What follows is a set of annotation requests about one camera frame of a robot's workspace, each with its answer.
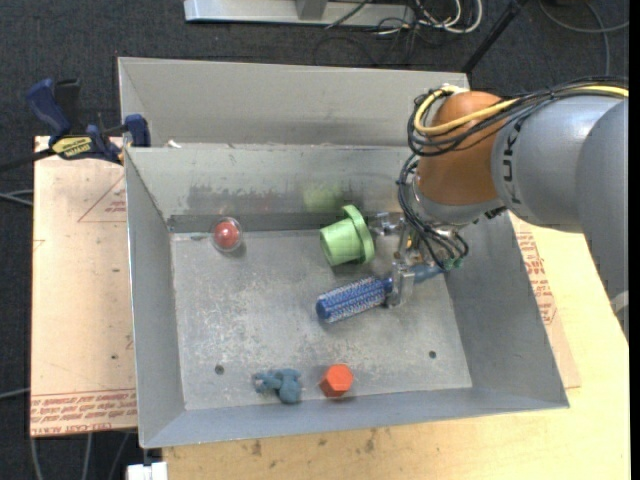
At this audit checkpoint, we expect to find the orange hexagonal block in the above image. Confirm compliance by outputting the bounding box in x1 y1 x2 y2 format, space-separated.
318 363 356 399

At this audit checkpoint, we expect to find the blue brush with white bristles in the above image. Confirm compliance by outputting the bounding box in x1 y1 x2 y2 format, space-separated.
314 263 445 325

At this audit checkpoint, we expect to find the grey metal bin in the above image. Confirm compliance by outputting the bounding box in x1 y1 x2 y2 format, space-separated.
117 56 571 450

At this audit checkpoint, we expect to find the red ball in clear dome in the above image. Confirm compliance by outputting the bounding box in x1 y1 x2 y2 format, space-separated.
209 216 245 255

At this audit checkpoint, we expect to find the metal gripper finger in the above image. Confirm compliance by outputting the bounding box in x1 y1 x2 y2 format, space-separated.
372 211 404 237
386 262 418 310

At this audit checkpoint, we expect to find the light green flanged cup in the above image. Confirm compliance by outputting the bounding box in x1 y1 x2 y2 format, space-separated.
318 203 377 268

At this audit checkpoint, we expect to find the brown cardboard board red print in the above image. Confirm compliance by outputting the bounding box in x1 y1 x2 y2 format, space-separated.
29 135 584 439

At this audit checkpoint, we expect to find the blue toy elephant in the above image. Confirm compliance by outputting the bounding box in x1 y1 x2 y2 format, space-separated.
251 367 305 405

